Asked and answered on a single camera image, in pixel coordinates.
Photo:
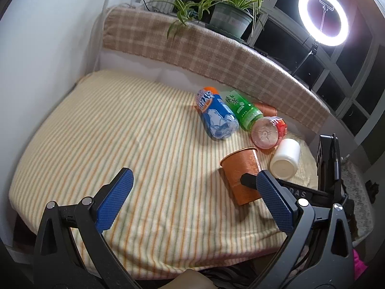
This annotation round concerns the pink sleeve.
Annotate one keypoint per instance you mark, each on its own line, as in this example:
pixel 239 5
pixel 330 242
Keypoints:
pixel 359 265

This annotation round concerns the red label plastic bottle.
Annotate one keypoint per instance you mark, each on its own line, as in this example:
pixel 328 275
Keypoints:
pixel 268 132

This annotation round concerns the ring light on tripod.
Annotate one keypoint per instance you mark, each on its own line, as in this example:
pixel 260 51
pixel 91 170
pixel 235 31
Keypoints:
pixel 317 31

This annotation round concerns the green label plastic bottle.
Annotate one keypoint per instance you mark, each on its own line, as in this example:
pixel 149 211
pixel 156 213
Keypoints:
pixel 246 113

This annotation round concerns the striped yellow table cloth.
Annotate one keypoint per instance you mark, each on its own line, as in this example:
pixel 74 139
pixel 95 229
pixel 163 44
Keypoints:
pixel 181 212

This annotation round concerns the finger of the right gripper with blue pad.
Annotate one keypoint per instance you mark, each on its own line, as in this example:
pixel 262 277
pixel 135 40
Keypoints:
pixel 249 180

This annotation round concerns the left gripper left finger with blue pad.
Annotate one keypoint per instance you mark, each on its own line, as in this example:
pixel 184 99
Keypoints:
pixel 70 250

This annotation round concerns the blue label plastic bottle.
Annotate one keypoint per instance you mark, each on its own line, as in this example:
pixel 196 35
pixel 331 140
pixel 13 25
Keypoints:
pixel 219 118

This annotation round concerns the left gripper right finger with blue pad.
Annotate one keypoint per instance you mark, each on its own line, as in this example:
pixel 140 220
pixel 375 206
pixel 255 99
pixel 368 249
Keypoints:
pixel 317 252

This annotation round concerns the beige plaid sill cloth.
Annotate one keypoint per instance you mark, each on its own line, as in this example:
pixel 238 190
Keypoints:
pixel 214 56

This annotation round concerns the orange patterned metal cup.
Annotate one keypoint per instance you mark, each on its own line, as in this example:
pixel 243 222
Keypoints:
pixel 234 166

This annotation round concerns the spider plant in green pot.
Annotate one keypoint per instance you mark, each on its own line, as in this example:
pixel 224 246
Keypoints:
pixel 227 17

